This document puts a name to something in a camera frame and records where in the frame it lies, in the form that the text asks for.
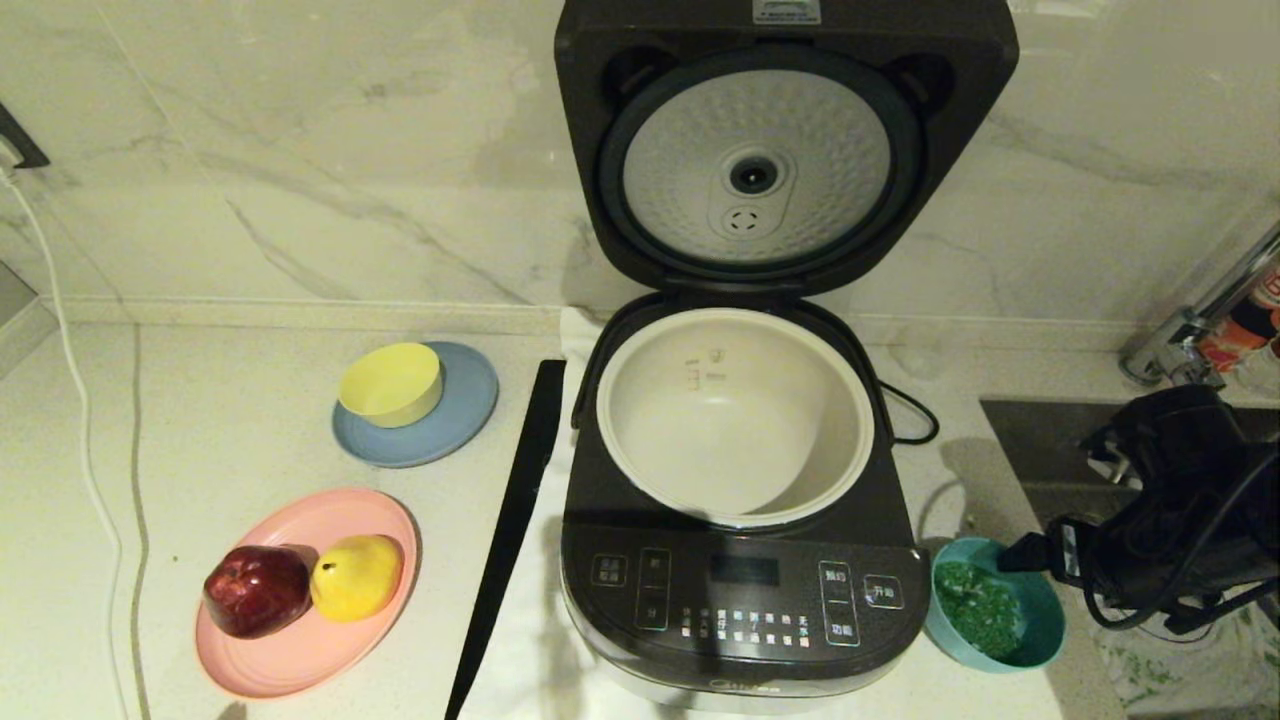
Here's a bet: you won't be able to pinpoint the yellow bowl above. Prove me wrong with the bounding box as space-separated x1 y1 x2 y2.
337 342 444 429

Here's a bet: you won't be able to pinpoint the steel sink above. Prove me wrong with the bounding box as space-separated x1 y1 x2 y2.
980 400 1280 720

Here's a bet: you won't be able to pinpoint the black power cord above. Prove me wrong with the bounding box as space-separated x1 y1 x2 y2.
878 380 941 446

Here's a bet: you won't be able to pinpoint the black flat mat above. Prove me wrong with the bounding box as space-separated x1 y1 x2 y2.
443 360 567 720

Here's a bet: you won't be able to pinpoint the white cable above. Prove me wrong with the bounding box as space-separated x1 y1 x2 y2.
0 170 131 720

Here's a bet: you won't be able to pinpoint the black rice cooker lid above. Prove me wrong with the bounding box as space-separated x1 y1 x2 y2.
553 0 1021 299

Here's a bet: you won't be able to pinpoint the chrome faucet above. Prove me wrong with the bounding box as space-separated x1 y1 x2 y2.
1120 222 1280 393

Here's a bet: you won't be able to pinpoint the teal bowl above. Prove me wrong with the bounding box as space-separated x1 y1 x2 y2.
925 537 1066 672

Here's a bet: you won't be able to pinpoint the white inner pot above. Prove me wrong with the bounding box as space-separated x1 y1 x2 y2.
596 307 876 529

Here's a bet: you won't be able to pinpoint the pink plate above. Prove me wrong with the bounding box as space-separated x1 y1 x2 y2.
195 487 421 700

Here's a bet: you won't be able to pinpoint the white plastic bag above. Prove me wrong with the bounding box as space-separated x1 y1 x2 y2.
1095 600 1280 713

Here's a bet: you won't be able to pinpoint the blue plate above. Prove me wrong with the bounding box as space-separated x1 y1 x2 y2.
332 341 499 469

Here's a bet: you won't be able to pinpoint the yellow pear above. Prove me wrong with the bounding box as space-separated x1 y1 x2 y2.
310 534 405 623

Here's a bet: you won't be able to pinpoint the chopped green bits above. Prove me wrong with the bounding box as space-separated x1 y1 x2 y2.
933 562 1026 661

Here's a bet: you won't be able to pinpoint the black rice cooker body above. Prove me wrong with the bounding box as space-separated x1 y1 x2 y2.
558 292 933 716

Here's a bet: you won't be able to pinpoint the dark red apple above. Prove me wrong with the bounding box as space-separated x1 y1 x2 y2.
204 545 312 640

